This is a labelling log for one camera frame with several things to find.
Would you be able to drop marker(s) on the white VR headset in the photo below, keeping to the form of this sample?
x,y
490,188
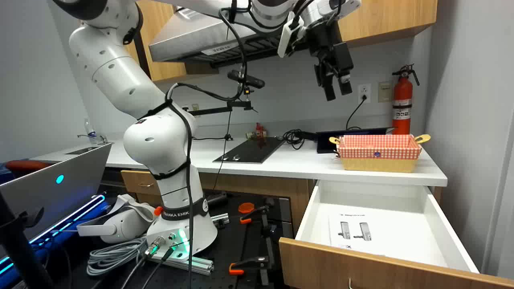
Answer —
x,y
115,221

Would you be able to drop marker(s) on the black flat box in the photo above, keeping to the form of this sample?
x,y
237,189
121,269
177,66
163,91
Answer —
x,y
323,141

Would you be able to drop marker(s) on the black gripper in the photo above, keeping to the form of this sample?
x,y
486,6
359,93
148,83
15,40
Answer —
x,y
331,49

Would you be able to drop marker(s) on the orange black bar clamp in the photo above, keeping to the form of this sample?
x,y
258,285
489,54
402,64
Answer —
x,y
238,266
248,208

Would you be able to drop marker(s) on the black induction cooktop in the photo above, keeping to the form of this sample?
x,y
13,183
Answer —
x,y
250,151

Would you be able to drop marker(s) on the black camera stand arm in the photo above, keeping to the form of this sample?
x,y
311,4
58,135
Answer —
x,y
219,109

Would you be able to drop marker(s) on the red fire extinguisher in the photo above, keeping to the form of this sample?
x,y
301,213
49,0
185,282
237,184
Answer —
x,y
402,104

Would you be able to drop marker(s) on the small red figurine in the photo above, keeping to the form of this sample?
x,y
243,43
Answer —
x,y
261,131

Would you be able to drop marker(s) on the grey laptop with glowing logo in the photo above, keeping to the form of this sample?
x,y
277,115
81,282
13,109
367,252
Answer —
x,y
49,186

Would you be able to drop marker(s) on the chrome sink faucet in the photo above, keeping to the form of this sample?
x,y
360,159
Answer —
x,y
89,133

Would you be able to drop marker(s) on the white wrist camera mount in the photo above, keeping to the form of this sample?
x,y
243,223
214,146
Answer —
x,y
290,32

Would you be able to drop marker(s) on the wooden base cabinet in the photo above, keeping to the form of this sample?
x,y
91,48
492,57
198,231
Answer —
x,y
267,186

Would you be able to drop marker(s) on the wooden wall cabinet with knobs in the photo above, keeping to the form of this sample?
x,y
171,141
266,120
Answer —
x,y
161,69

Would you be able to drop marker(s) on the red checkered yellow basket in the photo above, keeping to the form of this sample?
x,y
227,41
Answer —
x,y
378,146

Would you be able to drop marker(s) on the printed instruction paper sheet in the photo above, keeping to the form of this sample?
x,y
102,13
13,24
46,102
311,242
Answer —
x,y
351,229

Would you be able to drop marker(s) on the wooden front white drawer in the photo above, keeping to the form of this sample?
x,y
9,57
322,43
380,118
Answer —
x,y
386,266

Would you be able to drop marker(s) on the wide wooden wall cabinet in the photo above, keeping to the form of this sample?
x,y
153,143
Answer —
x,y
391,16

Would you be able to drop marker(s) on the black stereo camera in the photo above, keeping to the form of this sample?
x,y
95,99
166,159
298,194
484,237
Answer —
x,y
246,78

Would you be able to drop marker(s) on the beige wall switch plate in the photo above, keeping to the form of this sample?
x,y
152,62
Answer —
x,y
384,90

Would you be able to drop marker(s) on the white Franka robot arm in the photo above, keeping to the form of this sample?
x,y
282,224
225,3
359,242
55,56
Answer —
x,y
107,69

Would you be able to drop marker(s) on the black tripod leg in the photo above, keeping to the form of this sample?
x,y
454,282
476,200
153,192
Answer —
x,y
21,250

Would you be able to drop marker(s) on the black vertical pole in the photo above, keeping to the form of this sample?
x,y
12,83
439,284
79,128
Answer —
x,y
142,57

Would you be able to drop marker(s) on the white wall power outlet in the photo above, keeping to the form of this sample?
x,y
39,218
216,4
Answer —
x,y
364,91

